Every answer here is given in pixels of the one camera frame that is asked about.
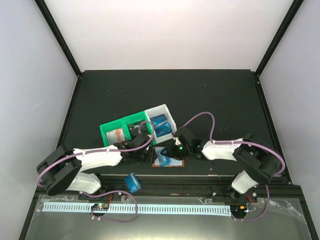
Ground brown leather card holder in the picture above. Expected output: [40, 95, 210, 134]
[151, 147, 185, 167]

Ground dropped blue credit card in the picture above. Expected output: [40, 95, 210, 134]
[124, 172, 142, 194]

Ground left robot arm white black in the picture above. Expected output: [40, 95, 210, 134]
[36, 133, 154, 200]

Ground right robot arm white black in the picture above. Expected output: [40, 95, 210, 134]
[160, 126, 285, 202]

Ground red white cards stack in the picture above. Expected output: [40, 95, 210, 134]
[105, 128, 126, 145]

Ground black vip cards stack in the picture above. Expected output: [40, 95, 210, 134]
[128, 121, 148, 138]

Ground blue cards stack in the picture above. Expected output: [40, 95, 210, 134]
[150, 114, 173, 138]

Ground green bin left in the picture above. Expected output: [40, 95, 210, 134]
[99, 118, 132, 147]

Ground green bin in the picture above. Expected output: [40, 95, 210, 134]
[122, 111, 148, 140]
[99, 118, 132, 147]

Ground white bin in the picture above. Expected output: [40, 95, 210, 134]
[144, 104, 177, 144]

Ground green bin middle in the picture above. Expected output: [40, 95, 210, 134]
[122, 111, 148, 140]

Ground small circuit board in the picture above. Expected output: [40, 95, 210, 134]
[91, 203, 110, 211]

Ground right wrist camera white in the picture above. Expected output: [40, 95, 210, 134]
[175, 138, 182, 146]

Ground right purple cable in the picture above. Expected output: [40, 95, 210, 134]
[176, 111, 286, 177]

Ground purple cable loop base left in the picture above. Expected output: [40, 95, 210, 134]
[81, 190, 139, 224]

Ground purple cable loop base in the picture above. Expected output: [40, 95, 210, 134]
[81, 190, 139, 224]
[231, 184, 270, 223]

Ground white slotted cable duct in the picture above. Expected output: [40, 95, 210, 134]
[42, 202, 231, 217]

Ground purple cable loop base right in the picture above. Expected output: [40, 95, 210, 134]
[231, 184, 270, 223]

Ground black aluminium rail front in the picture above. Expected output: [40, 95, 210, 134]
[37, 174, 303, 201]

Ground left black frame post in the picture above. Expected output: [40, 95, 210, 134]
[34, 0, 82, 78]

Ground black frame post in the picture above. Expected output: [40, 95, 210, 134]
[254, 0, 305, 76]
[34, 0, 82, 78]

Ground right black frame post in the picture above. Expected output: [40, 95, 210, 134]
[254, 0, 305, 76]

